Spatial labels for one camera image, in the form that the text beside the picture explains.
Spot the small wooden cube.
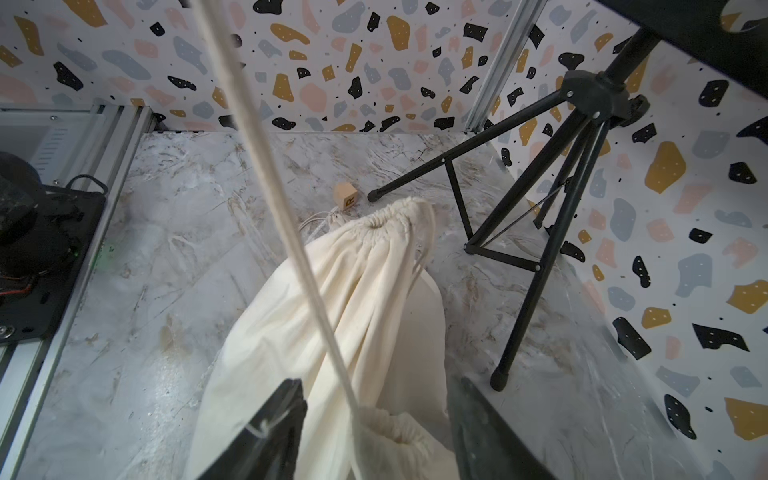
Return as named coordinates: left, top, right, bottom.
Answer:
left=333, top=182, right=359, bottom=211

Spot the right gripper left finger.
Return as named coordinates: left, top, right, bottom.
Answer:
left=199, top=379, right=308, bottom=479

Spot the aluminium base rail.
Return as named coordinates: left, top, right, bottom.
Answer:
left=1, top=103, right=156, bottom=479

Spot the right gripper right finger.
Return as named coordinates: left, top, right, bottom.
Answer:
left=447, top=376, right=554, bottom=480

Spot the black perforated music stand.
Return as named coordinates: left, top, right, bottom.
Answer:
left=367, top=1, right=767, bottom=392

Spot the cream soil bag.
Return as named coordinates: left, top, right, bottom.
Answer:
left=352, top=407, right=459, bottom=480
left=185, top=197, right=449, bottom=479

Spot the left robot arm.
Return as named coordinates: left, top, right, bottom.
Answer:
left=1, top=152, right=109, bottom=346

